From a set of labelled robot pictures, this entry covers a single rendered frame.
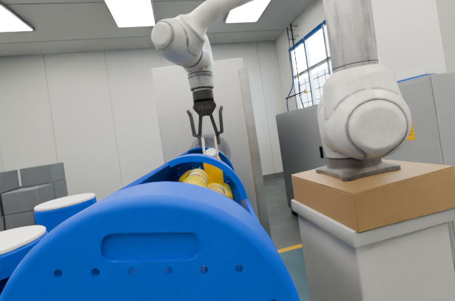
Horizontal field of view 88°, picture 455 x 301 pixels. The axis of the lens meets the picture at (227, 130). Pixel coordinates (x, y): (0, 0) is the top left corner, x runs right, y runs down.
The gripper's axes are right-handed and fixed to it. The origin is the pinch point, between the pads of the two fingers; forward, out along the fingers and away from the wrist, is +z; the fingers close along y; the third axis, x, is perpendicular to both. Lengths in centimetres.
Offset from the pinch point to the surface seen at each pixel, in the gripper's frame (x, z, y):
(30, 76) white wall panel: -407, -175, 350
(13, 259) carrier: 13, 24, 60
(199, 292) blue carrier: 64, 10, 1
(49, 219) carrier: -36, 26, 83
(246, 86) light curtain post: -74, -34, -28
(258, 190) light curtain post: -75, 37, -26
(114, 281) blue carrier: 64, 8, 8
